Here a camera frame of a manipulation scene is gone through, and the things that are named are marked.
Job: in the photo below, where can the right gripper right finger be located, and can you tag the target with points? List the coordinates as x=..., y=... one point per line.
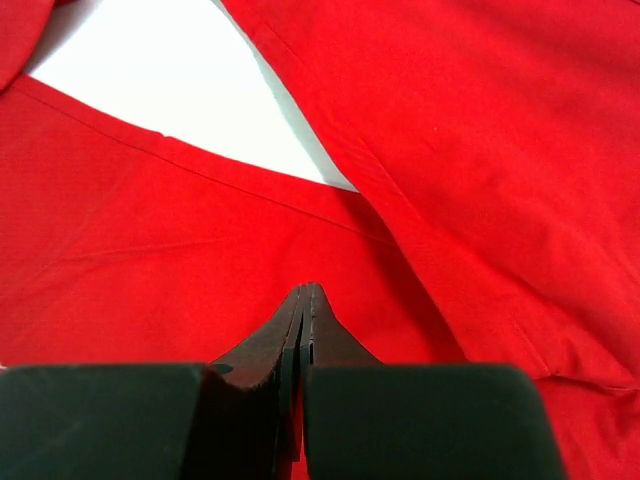
x=331, y=344

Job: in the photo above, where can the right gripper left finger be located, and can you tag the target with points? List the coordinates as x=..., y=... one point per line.
x=245, y=422

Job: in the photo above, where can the red trousers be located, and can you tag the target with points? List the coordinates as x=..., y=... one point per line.
x=462, y=177

